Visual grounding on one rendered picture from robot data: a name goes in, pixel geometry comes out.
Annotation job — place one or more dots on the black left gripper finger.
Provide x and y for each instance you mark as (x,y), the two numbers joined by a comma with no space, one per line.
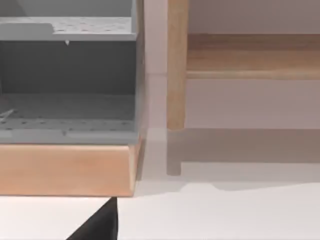
(105,222)

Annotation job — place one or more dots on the pale wooden drawer front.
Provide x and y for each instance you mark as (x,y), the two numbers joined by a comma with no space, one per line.
(67,170)

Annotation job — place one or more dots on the wooden open shelf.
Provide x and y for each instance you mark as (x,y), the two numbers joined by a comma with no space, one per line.
(225,60)

